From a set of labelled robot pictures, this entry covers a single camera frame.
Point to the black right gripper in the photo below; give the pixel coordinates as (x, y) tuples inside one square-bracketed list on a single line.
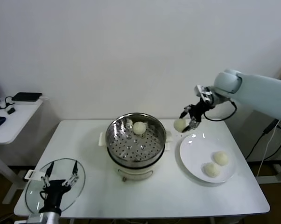
[(198, 110)]

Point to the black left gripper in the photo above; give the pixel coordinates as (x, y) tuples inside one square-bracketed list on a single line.
[(53, 196)]

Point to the white steamed baozi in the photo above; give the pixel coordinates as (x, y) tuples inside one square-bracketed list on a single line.
[(179, 125), (211, 170), (139, 128), (221, 158)]

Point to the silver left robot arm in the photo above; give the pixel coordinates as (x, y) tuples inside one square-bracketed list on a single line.
[(52, 218)]

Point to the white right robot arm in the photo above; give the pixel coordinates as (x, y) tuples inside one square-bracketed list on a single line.
[(259, 91)]

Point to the stainless steel steamer basket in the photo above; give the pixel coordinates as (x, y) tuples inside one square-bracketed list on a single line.
[(135, 149)]

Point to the round glass pot lid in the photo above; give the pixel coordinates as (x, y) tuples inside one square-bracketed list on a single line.
[(70, 198)]

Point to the large white plate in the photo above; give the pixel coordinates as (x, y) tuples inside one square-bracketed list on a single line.
[(196, 154)]

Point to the white side desk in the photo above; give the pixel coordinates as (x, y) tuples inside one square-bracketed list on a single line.
[(14, 126)]

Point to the white electric cooker base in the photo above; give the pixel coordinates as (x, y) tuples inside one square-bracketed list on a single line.
[(135, 173)]

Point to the flat black device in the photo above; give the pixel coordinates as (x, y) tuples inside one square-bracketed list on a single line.
[(26, 96)]

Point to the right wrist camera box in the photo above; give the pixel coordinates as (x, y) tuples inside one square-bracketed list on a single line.
[(203, 93)]

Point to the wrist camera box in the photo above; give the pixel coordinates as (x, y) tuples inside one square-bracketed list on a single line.
[(35, 219), (203, 93)]

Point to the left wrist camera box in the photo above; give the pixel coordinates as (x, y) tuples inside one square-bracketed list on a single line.
[(35, 219)]

